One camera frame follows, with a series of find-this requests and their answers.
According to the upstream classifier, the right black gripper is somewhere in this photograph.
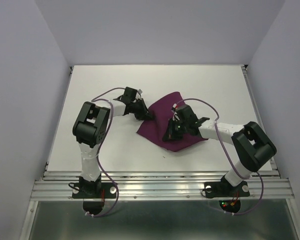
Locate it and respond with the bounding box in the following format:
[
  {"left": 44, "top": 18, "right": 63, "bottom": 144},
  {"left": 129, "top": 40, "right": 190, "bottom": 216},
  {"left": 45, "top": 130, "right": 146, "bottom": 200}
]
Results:
[{"left": 163, "top": 117, "right": 189, "bottom": 140}]

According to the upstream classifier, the aluminium front rail frame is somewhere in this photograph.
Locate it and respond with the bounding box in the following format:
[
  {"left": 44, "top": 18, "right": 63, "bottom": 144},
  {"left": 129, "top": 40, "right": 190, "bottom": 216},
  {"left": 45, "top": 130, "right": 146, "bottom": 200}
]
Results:
[{"left": 30, "top": 170, "right": 295, "bottom": 201}]

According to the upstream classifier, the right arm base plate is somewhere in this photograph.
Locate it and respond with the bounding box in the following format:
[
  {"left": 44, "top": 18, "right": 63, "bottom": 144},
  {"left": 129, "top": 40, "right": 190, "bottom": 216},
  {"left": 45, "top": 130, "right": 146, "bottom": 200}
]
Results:
[{"left": 201, "top": 181, "right": 250, "bottom": 199}]

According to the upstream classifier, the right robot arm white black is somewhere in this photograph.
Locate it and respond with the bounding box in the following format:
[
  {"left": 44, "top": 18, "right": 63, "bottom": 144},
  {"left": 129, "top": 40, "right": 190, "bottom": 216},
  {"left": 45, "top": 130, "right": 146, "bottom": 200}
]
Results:
[{"left": 162, "top": 104, "right": 277, "bottom": 199}]

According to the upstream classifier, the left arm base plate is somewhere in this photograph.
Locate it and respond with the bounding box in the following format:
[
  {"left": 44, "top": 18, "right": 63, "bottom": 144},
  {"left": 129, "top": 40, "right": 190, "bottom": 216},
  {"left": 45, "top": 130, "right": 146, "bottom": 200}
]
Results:
[{"left": 68, "top": 182, "right": 117, "bottom": 199}]

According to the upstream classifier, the purple surgical cloth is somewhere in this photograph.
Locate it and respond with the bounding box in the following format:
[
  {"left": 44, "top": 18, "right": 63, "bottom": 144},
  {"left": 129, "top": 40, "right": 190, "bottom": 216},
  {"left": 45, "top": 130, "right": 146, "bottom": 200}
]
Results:
[{"left": 136, "top": 91, "right": 205, "bottom": 152}]

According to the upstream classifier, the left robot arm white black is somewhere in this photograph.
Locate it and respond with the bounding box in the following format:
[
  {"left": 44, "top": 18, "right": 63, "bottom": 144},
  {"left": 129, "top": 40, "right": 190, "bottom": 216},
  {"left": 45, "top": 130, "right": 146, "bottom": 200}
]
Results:
[{"left": 69, "top": 87, "right": 154, "bottom": 199}]

